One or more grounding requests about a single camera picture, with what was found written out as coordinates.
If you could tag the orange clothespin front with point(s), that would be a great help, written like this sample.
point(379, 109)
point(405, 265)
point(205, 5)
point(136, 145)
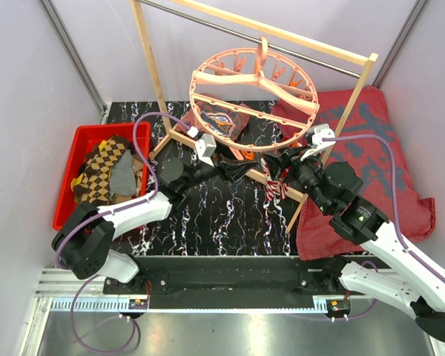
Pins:
point(248, 155)

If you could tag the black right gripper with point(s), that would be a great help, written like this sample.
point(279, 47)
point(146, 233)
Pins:
point(277, 162)

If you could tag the pink round clip hanger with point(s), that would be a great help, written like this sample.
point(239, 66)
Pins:
point(257, 99)

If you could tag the red blue patterned cloth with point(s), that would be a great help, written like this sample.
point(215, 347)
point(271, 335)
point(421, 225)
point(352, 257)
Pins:
point(386, 179)

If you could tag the grey sock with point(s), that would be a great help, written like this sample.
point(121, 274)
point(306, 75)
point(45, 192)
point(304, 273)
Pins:
point(122, 179)

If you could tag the red plastic bin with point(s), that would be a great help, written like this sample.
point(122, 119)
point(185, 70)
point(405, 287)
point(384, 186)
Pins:
point(85, 139)

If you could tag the wooden drying rack frame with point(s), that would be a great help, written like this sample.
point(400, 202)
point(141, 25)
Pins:
point(244, 66)

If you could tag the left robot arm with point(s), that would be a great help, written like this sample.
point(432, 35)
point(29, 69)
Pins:
point(83, 245)

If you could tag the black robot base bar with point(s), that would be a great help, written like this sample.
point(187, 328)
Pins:
point(165, 275)

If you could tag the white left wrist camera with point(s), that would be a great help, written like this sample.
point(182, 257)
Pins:
point(205, 145)

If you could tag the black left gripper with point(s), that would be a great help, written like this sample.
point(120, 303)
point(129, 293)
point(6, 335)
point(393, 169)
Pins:
point(231, 168)

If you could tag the folded pink printed shirt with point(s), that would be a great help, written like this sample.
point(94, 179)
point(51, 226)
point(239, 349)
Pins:
point(223, 121)

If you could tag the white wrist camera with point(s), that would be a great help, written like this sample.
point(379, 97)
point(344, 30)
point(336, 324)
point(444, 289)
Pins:
point(205, 145)
point(318, 140)

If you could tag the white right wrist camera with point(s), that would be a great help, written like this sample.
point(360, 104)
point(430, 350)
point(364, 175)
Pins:
point(318, 140)

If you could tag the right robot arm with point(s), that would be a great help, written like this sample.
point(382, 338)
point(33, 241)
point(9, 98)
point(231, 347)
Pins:
point(334, 189)

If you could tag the brown yellow argyle sock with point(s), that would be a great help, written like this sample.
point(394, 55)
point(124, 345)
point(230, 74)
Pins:
point(93, 184)

